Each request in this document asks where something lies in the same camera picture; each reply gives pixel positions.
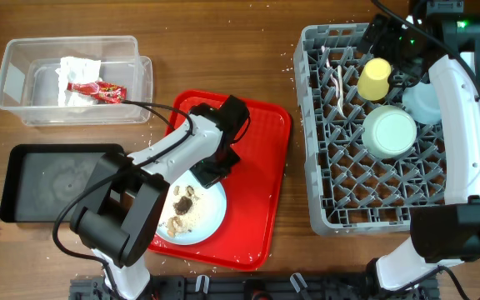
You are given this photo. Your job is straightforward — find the white plastic fork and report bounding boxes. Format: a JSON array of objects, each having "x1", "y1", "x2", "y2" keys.
[{"x1": 321, "y1": 45, "x2": 341, "y2": 99}]

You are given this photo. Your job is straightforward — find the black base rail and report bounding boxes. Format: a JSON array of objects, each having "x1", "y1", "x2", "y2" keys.
[{"x1": 69, "y1": 272, "x2": 437, "y2": 300}]

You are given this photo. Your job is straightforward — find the grey dishwasher rack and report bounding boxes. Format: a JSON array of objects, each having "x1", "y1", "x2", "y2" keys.
[{"x1": 293, "y1": 23, "x2": 447, "y2": 235}]

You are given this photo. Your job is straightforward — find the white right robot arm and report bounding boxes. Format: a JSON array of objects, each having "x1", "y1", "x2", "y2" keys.
[{"x1": 359, "y1": 1, "x2": 480, "y2": 297}]

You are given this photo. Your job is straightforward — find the white napkin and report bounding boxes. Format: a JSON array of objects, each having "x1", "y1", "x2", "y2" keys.
[{"x1": 56, "y1": 57, "x2": 101, "y2": 107}]

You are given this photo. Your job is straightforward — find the red plastic tray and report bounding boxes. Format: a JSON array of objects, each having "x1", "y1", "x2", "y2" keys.
[{"x1": 148, "y1": 98, "x2": 292, "y2": 271}]

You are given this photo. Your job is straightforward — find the white plastic spoon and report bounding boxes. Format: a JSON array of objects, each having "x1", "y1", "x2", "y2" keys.
[{"x1": 337, "y1": 65, "x2": 345, "y2": 118}]

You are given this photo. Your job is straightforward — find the light blue bowl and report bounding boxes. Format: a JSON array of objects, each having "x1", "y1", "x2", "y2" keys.
[{"x1": 402, "y1": 82, "x2": 442, "y2": 125}]

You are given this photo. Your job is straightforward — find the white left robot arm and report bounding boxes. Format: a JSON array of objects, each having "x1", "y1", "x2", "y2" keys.
[{"x1": 58, "y1": 96, "x2": 250, "y2": 299}]

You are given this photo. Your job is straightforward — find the clear plastic bin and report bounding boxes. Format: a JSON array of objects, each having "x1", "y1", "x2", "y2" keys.
[{"x1": 0, "y1": 36, "x2": 153, "y2": 126}]

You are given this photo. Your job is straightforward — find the light blue plate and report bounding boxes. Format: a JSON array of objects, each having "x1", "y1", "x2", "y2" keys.
[{"x1": 156, "y1": 171, "x2": 228, "y2": 246}]

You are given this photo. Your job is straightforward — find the black tray bin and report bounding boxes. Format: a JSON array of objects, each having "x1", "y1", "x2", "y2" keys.
[{"x1": 0, "y1": 143, "x2": 124, "y2": 223}]

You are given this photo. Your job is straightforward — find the red snack wrapper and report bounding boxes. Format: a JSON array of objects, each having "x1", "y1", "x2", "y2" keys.
[{"x1": 67, "y1": 81, "x2": 128, "y2": 103}]

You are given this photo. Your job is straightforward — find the green bowl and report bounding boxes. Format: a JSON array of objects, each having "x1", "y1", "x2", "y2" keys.
[{"x1": 362, "y1": 105, "x2": 417, "y2": 159}]

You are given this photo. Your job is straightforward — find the yellow cup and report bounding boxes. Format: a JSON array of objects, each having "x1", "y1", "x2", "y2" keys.
[{"x1": 357, "y1": 58, "x2": 392, "y2": 102}]

